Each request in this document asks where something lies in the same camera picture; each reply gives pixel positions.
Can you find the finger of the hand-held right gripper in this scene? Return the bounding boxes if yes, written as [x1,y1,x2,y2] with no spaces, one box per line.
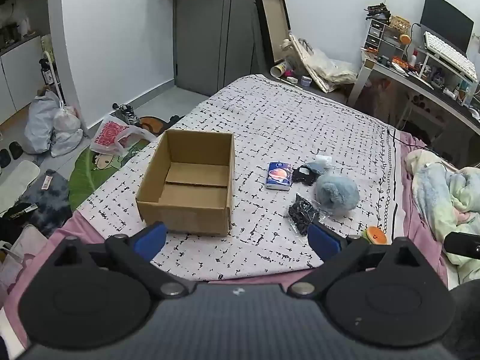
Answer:
[444,231,480,260]

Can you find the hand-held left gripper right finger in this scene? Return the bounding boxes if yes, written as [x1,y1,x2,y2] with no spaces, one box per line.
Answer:
[287,220,426,301]

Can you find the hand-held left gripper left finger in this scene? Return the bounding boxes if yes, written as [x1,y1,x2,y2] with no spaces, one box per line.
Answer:
[52,222,197,301]

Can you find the black item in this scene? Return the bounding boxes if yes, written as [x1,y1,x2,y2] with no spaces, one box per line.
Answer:
[287,193,320,237]

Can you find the brown cardboard box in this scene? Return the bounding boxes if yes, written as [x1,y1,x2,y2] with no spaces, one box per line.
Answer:
[136,129,236,237]

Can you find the blue planet-print tissue pack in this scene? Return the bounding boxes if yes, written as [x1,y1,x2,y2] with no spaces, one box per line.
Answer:
[265,161,293,191]

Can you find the pastel fluffy blanket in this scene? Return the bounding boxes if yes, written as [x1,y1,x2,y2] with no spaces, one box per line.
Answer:
[406,149,480,284]

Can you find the blue plush toy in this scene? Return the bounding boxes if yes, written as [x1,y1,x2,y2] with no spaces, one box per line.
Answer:
[314,174,361,217]

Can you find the pink bed sheet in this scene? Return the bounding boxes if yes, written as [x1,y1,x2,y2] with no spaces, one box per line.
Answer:
[0,129,451,349]

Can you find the orange round toy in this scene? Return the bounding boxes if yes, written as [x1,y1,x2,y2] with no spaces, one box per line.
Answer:
[361,226,387,245]

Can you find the black cloth with white label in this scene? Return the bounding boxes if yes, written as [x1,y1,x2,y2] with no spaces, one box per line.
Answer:
[292,167,319,186]

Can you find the grey-blue cloth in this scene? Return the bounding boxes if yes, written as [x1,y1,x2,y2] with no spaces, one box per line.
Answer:
[305,161,331,176]

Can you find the green leaf cartoon rug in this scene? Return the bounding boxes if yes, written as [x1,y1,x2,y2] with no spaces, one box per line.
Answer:
[69,138,151,211]

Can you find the red-print plastic bag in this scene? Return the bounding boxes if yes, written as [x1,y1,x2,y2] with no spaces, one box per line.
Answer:
[90,115,157,157]

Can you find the blue tie-dye rug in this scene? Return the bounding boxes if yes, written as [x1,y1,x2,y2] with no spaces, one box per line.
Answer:
[17,169,73,238]

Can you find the brown floor mat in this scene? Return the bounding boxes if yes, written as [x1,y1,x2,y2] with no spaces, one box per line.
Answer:
[136,116,170,133]

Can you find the white black-patterned bed blanket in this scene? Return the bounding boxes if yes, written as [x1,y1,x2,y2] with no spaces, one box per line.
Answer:
[77,74,409,283]

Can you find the grey sneakers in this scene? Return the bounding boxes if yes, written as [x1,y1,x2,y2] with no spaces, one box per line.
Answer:
[112,102,140,125]

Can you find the white canvas bag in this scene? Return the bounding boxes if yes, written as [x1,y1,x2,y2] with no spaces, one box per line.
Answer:
[0,224,49,299]

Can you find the small white plastic bag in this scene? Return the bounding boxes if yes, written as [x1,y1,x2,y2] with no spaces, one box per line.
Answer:
[50,105,84,158]

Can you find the white floor mat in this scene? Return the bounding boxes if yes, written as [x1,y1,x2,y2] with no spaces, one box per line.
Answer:
[0,160,41,215]

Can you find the white desk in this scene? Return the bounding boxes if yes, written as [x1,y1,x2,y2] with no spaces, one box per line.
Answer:
[348,48,480,151]

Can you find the large grey plastic bag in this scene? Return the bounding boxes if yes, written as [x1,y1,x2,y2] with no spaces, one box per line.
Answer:
[24,91,62,155]

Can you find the black house shoes pair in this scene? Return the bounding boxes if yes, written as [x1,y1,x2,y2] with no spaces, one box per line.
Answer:
[0,141,24,168]

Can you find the beige tote bag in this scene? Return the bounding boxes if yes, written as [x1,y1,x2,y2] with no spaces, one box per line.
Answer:
[289,34,358,94]

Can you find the white monitor riser shelf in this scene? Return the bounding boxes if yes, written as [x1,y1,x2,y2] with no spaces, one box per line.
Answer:
[412,46,480,106]

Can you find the white keyboard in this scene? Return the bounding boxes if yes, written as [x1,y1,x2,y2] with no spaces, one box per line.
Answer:
[423,31,479,82]

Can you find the white cabinet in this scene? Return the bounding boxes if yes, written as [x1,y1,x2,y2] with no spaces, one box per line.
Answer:
[0,34,49,125]

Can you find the grey door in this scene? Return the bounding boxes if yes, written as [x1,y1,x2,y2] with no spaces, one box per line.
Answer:
[173,0,276,97]

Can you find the grey drawer organiser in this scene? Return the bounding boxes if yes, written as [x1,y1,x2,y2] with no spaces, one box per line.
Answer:
[365,18,409,52]

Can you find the black-framed board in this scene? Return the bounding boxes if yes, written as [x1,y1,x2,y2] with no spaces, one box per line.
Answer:
[254,0,292,67]

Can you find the black monitor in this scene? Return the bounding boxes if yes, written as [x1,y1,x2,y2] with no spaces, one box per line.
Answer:
[419,0,475,55]

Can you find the black cable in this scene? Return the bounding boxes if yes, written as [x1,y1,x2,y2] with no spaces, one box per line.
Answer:
[385,127,456,166]

